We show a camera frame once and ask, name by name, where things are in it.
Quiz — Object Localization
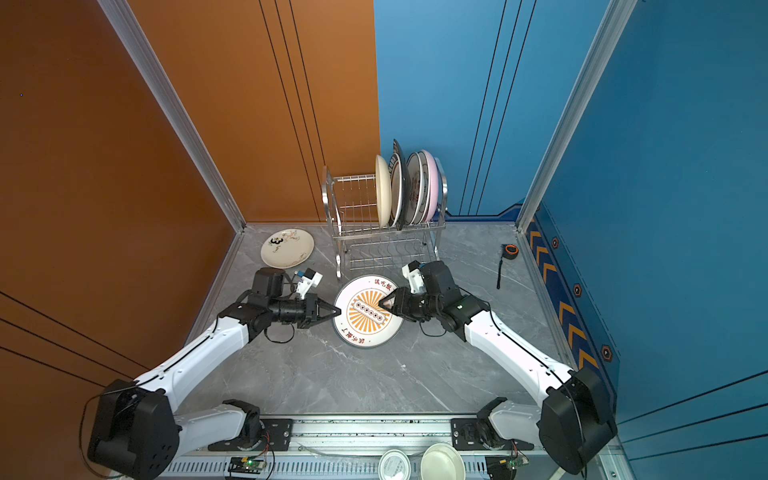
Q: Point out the cream plate with panda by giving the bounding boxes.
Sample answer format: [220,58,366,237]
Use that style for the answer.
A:
[260,228,315,269]

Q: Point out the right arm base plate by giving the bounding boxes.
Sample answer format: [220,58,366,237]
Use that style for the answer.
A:
[450,418,535,452]

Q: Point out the green circuit board left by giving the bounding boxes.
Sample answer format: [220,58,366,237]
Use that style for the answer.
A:
[227,456,268,478]

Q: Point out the plain cream plate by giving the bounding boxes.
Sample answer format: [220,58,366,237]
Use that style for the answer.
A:
[375,155,392,228]

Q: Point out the dark square floral plate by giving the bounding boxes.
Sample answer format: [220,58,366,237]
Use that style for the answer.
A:
[390,139,411,231]

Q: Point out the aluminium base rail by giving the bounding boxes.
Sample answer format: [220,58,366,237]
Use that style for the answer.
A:
[158,414,570,479]

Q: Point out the white plate dark green rim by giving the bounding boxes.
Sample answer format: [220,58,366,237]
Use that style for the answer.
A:
[390,153,403,227]

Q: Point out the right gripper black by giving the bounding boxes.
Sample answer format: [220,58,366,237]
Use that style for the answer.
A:
[377,287,443,322]

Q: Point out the white plate orange sunburst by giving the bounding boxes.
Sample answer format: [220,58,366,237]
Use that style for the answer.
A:
[333,275,403,348]

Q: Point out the white bowl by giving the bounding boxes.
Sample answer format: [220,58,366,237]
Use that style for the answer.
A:
[419,443,466,480]

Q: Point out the steel two-tier dish rack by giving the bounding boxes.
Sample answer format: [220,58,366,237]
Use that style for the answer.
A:
[321,168,447,280]

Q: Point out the pink plate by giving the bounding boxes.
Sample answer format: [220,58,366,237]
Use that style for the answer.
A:
[422,150,442,223]

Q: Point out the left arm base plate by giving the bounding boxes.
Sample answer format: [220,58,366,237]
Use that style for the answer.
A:
[207,418,293,453]

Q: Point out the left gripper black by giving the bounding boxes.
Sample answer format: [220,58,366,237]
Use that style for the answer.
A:
[270,295,342,329]

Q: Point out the black orange tape roll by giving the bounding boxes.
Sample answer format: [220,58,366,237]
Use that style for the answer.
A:
[496,244,519,290]

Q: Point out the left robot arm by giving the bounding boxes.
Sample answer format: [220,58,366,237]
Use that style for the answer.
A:
[78,267,341,479]

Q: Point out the white plate red chinese characters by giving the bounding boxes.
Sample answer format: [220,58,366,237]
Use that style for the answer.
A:
[405,152,423,225]

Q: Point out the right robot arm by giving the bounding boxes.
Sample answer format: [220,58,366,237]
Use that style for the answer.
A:
[378,261,618,474]

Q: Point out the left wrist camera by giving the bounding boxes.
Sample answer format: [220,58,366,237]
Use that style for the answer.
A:
[294,268,323,300]

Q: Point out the white round lid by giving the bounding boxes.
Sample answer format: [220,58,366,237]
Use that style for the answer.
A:
[377,449,412,480]

